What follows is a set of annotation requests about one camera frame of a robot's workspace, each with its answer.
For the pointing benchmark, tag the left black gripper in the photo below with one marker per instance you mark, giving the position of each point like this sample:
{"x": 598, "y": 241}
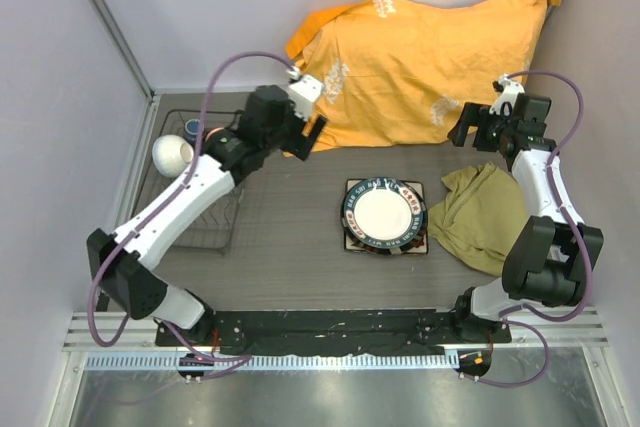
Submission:
{"x": 301, "y": 145}

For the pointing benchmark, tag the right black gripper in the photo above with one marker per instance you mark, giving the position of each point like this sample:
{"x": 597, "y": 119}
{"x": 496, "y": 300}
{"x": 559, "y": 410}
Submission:
{"x": 476, "y": 115}

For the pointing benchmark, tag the orange cup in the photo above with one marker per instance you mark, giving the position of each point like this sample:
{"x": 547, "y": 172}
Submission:
{"x": 213, "y": 132}

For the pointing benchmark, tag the white round plate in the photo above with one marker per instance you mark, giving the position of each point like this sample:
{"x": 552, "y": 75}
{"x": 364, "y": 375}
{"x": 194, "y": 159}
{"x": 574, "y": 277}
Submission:
{"x": 384, "y": 214}

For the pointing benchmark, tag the blue cup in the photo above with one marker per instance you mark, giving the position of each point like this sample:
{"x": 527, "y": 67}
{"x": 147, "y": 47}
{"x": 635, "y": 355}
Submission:
{"x": 191, "y": 131}

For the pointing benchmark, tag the square floral plate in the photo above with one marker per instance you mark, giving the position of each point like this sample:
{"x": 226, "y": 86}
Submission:
{"x": 422, "y": 187}

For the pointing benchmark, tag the black rimmed round plate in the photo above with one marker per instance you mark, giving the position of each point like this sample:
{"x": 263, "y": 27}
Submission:
{"x": 420, "y": 237}

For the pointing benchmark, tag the white ribbed bowl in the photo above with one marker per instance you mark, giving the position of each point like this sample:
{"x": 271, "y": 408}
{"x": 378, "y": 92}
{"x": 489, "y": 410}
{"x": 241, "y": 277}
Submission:
{"x": 171, "y": 155}

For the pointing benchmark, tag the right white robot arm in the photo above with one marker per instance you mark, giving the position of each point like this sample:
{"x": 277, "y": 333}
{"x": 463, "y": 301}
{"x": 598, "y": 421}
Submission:
{"x": 549, "y": 269}

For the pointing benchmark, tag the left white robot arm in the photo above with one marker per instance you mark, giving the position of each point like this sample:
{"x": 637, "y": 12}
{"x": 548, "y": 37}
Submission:
{"x": 122, "y": 263}

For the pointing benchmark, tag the orange pillowcase cloth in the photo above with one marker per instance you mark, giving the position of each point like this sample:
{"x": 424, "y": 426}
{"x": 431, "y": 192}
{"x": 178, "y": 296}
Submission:
{"x": 399, "y": 72}

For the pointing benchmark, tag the olive green cloth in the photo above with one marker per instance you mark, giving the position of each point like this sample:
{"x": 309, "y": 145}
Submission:
{"x": 480, "y": 218}

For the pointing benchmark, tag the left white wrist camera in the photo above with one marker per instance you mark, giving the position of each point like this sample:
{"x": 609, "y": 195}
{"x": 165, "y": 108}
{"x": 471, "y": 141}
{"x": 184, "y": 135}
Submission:
{"x": 303, "y": 90}

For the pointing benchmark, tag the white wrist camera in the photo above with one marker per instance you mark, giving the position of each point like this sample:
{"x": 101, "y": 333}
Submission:
{"x": 508, "y": 91}
{"x": 303, "y": 90}

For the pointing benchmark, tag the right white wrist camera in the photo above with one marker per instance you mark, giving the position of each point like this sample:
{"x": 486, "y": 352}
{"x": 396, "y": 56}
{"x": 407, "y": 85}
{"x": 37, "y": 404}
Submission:
{"x": 508, "y": 91}

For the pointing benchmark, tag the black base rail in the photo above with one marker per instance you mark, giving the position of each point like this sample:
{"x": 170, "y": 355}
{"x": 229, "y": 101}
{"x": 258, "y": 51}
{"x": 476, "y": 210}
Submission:
{"x": 338, "y": 333}

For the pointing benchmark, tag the white cable duct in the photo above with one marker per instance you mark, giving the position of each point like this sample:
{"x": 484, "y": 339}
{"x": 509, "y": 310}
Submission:
{"x": 181, "y": 360}

